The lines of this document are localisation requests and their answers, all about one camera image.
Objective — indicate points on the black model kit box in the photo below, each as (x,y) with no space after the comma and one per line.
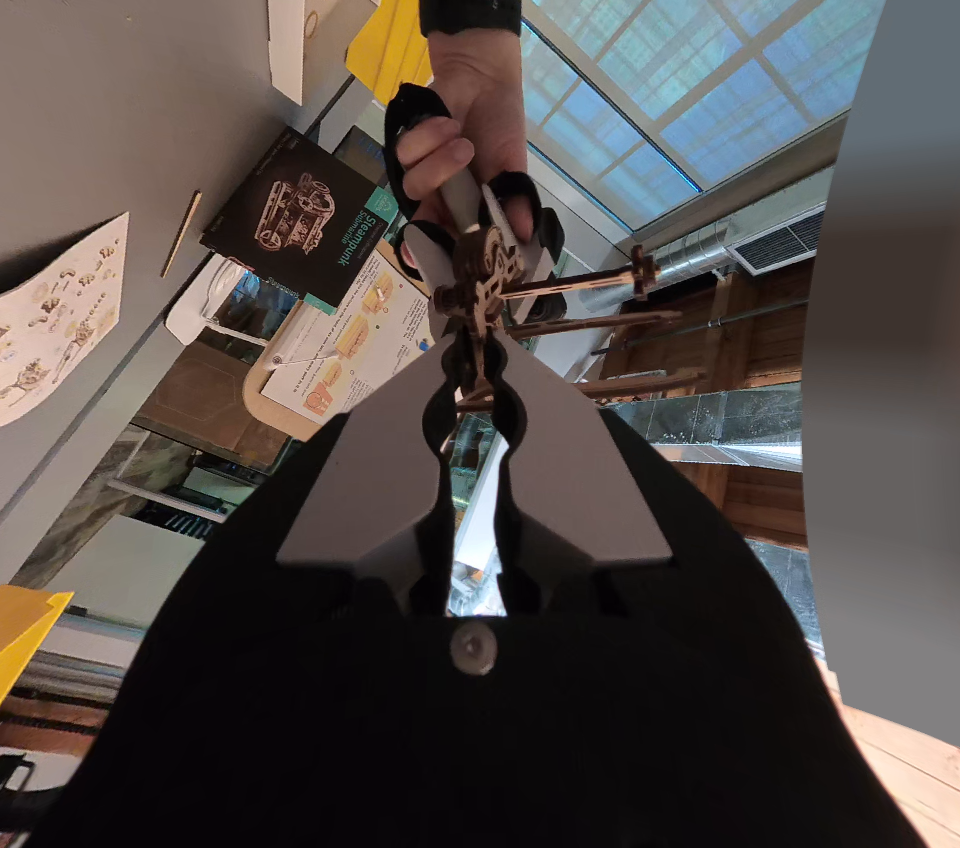
(300,217)

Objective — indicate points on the person's left hand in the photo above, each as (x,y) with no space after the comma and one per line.
(487,105)

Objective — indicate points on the printed instruction sheet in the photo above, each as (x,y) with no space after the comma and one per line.
(360,338)

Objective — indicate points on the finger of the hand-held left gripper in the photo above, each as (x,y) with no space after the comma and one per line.
(529,270)
(431,263)

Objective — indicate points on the thin wooden stick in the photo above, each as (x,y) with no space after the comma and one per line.
(180,235)

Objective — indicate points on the white vent grille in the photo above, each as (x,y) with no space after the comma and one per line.
(780,240)

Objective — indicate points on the illustrated assembly leaflet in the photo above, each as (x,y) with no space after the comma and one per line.
(60,323)

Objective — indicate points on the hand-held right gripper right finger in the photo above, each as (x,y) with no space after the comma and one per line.
(585,488)

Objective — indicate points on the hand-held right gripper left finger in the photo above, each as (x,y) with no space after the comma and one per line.
(360,488)

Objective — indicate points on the brown wooden mechanical model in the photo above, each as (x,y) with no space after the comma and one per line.
(480,293)

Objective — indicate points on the silver ceiling air duct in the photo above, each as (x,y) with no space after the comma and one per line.
(712,420)

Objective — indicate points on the slim ribbed silver duct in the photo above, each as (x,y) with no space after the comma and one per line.
(690,255)

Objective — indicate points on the white board stand base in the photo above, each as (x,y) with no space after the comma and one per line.
(187,315)

